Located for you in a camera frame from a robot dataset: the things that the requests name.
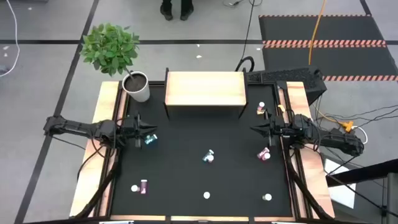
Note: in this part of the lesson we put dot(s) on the white paper sheet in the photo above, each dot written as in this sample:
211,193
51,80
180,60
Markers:
342,193

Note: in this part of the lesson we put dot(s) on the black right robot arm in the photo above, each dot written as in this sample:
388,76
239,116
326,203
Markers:
339,141

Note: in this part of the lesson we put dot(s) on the yellow pill bottle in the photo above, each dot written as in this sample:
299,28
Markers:
266,197
260,112
206,195

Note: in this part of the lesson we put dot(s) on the white plant pot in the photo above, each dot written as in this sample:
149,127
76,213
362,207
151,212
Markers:
141,93

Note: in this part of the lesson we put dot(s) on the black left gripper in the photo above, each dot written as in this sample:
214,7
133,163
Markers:
129,130

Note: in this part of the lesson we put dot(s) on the black metal beam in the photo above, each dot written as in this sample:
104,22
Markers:
367,172

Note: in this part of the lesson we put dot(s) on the green leafy plant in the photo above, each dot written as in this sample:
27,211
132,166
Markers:
109,46

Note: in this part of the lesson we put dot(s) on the wooden table side board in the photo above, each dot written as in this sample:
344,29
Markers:
317,186
84,186

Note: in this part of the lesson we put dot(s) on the wooden shelf black frame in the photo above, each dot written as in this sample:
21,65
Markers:
205,88

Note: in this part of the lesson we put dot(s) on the black hazard-striped floor mat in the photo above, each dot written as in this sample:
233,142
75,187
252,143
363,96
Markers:
342,28

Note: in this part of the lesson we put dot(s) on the blue pill bottle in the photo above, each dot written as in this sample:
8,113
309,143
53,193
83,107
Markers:
207,155
150,139

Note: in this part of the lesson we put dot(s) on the black diagonal frame strut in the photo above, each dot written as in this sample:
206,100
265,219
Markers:
308,193
96,193

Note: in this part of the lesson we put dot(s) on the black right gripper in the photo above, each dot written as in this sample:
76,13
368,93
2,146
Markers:
281,130

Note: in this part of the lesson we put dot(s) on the person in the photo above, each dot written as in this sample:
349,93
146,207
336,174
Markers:
166,11

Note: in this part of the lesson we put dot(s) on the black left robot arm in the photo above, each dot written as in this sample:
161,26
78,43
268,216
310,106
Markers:
77,126

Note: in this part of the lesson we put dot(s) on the light pink pill bottle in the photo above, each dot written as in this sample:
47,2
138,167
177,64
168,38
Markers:
263,153

